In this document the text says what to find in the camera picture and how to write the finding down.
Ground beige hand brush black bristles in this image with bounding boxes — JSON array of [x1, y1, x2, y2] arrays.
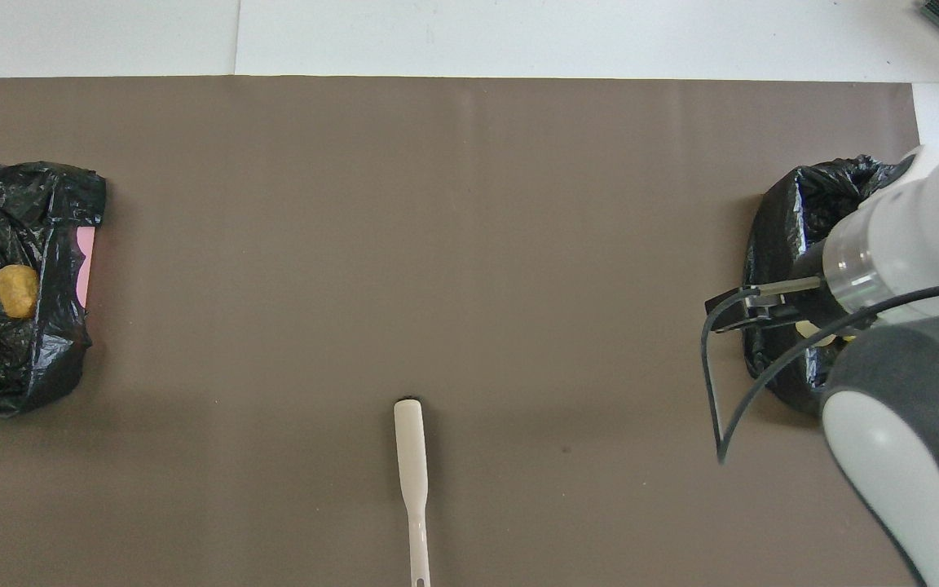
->
[[393, 397, 431, 587]]

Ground pink bin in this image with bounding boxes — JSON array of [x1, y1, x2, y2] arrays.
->
[[76, 227, 97, 307]]

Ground brown table mat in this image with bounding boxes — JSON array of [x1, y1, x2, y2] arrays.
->
[[0, 77, 923, 587]]

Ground black bag lined bin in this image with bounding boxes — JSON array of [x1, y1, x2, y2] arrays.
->
[[743, 155, 919, 417]]

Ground brown bread roll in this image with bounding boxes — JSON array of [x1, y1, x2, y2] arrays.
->
[[0, 263, 41, 320]]

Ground black trash bag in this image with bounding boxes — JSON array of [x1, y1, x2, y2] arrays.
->
[[0, 161, 107, 417]]

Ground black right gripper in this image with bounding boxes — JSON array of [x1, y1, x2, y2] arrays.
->
[[704, 241, 855, 333]]

